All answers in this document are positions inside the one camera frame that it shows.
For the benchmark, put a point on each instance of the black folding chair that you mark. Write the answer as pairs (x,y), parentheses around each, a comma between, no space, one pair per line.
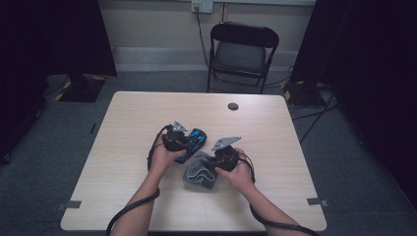
(241,57)

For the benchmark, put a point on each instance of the black curtain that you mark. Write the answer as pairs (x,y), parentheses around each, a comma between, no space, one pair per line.
(370,65)
(49,39)

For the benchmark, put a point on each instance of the grey tape strip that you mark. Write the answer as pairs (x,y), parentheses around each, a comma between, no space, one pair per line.
(70,205)
(316,201)

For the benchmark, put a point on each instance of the small black floor object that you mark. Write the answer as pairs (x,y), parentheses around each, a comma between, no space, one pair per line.
(93,128)

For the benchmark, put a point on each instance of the grey towel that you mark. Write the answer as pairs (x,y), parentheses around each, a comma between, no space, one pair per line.
(198,173)

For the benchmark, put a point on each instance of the white wall socket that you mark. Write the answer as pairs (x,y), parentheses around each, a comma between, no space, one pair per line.
(205,6)

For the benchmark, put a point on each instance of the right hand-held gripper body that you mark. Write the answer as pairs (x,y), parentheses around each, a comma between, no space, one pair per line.
(227,159)

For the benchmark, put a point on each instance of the black table grommet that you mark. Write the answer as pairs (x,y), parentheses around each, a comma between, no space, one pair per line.
(233,106)

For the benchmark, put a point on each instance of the person's right hand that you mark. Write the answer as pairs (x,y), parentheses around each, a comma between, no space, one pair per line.
(241,175)

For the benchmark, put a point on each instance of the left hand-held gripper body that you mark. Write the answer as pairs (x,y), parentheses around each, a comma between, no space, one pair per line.
(175,141)

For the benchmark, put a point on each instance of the person's left hand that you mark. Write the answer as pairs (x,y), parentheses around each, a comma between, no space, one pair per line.
(162,162)

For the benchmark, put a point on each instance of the blue toy car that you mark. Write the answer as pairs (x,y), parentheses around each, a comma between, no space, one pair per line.
(196,139)

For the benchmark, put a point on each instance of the black stand base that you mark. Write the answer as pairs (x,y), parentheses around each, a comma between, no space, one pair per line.
(82,91)
(303,95)

